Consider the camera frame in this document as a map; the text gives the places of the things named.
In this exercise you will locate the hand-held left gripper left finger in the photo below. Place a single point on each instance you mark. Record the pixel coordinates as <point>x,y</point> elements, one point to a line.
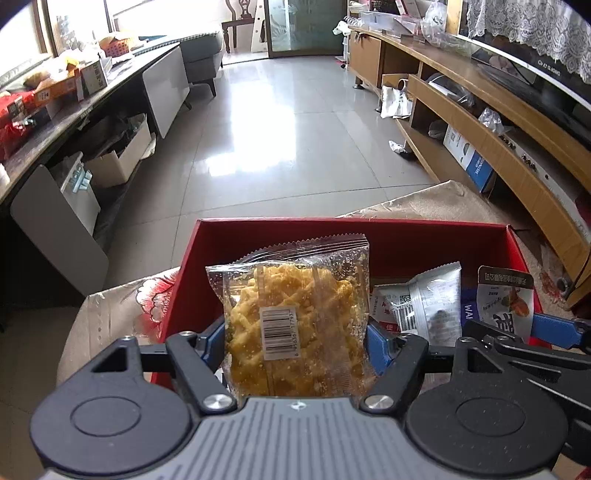
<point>214,344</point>

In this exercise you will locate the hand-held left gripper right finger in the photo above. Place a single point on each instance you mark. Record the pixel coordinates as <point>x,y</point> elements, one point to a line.
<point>376,348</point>

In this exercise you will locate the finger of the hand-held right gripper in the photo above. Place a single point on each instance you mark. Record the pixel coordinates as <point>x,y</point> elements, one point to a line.
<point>498,334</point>
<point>554,328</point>

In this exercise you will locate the large silver snack packet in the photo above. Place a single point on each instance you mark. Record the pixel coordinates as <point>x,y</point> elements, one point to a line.
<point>503,300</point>

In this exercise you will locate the purple snack packet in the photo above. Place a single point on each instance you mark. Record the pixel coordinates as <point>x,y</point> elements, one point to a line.
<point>468,304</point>

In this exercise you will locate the silver red-trim snack packet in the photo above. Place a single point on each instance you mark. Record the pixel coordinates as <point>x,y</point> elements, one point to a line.
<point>429,304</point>

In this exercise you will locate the clear yellow noodle snack packet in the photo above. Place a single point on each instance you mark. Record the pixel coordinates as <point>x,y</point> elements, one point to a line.
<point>295,295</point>

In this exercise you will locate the red cardboard box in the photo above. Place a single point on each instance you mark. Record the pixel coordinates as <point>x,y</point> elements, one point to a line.
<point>415,249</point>

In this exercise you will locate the beige floral tablecloth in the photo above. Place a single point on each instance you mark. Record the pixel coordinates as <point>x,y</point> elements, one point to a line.
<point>115,314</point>

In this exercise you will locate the white media player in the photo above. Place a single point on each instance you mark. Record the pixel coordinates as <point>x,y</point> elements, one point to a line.
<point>545,170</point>

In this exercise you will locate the wooden television cabinet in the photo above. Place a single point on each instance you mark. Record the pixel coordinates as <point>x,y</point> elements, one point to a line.
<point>508,152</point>

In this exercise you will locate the blue white carton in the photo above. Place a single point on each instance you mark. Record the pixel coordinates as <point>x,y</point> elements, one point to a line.
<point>466,154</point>

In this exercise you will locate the white plastic container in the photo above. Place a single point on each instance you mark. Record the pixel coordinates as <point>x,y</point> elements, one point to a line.
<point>78,198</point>

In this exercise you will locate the open cardboard box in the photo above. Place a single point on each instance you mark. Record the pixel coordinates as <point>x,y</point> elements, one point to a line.
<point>120,161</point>

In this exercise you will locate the television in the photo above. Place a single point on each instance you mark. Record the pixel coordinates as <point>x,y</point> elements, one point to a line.
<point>554,92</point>

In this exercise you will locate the white plastic bag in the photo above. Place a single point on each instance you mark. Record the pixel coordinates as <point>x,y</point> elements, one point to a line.
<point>396,102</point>

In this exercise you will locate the dark long coffee table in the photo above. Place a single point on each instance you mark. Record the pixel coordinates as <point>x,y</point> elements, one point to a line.
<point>166,87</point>

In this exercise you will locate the small printed carton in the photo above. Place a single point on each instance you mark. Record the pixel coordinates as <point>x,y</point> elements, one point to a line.
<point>93,79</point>

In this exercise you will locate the red plastic bag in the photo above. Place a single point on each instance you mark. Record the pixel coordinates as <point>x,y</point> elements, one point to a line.
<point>14,120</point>

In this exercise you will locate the white lace cloth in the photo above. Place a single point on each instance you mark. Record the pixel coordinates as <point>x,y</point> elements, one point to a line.
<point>531,27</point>

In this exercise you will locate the dark wooden chair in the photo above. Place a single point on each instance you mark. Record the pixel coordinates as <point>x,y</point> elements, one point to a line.
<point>240,27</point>

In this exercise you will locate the clear plastic bag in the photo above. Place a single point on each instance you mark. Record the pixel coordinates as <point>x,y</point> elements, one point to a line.
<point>436,21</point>

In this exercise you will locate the glass sliding door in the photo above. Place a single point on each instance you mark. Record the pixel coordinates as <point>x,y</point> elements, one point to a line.
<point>304,27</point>

